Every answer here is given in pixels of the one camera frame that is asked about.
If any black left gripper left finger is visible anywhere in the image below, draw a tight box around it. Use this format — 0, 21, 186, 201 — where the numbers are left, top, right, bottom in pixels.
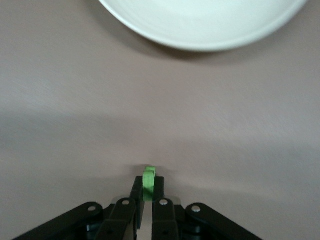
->
13, 175, 146, 240

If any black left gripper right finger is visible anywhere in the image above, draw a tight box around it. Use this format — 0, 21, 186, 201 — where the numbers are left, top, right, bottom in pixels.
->
151, 176, 263, 240

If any brown table mat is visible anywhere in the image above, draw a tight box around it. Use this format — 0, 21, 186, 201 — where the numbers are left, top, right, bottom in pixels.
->
0, 0, 320, 240

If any cream plate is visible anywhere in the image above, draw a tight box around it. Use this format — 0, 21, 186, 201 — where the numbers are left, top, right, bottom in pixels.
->
97, 0, 311, 53

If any green bar-shaped lowercase letter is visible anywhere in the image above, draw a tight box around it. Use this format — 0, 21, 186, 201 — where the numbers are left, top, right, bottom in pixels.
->
141, 165, 157, 202

